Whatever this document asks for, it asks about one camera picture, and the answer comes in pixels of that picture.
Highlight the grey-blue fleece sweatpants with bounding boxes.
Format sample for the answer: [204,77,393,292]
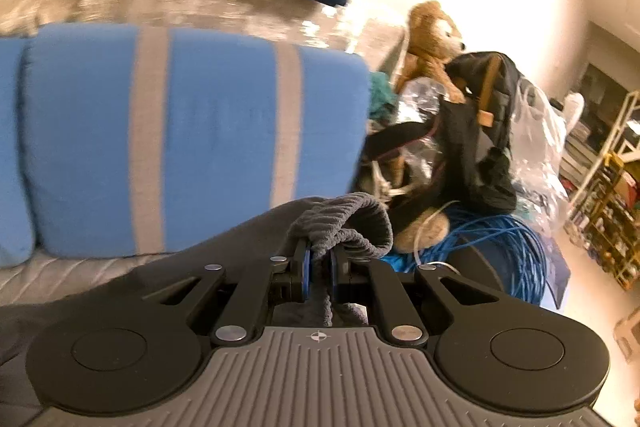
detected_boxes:
[0,190,395,368]

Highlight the blue grey-striped pillow right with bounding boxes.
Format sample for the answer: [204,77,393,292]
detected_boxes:
[21,24,370,258]

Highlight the blue grey-striped pillow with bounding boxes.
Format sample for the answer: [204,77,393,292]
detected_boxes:
[21,24,370,258]
[0,38,35,268]

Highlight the teal knitted item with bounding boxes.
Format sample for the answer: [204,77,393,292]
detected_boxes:
[368,72,398,124]

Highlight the grey quilted bedspread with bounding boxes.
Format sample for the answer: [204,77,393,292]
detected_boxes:
[0,251,166,307]

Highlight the clear plastic bag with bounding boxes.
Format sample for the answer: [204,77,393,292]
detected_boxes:
[510,78,568,236]

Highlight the cluttered storage shelf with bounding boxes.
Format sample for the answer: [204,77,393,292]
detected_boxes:
[560,65,639,291]

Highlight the blue grey-striped pillow left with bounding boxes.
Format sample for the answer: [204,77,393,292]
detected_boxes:
[0,38,35,268]

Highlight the brown teddy bear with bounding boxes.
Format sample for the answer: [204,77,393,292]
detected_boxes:
[364,1,465,258]

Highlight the blue coiled cable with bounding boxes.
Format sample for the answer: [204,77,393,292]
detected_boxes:
[380,200,549,308]

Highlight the black bag with tan strap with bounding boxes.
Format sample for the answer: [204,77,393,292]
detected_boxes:
[363,52,521,236]

